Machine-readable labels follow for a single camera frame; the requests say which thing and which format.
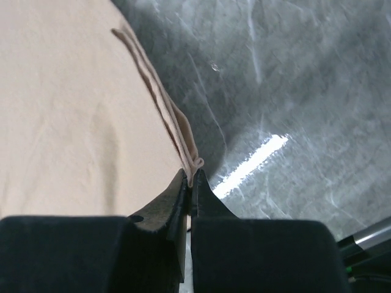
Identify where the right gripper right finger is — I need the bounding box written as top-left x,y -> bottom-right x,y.
191,170 -> 350,292

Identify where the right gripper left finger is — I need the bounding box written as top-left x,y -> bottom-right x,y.
1,170 -> 188,292

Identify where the beige t shirt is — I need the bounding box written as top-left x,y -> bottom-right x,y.
1,1 -> 203,217

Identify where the aluminium rail frame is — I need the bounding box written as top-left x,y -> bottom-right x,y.
337,217 -> 390,256

